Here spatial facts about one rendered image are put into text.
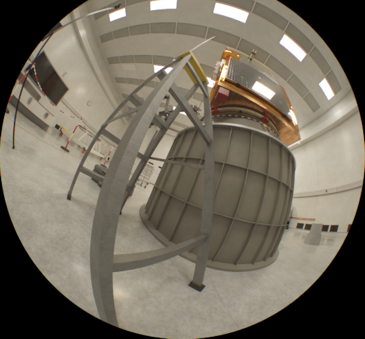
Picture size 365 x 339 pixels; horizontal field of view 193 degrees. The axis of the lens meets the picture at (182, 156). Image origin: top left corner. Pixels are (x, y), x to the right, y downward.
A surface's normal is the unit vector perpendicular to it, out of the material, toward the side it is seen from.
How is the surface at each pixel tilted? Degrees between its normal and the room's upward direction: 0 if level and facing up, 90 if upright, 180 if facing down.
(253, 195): 90
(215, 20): 180
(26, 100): 90
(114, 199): 73
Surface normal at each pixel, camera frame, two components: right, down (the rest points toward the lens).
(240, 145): -0.29, -0.40
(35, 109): 0.93, 0.37
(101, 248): 0.85, -0.15
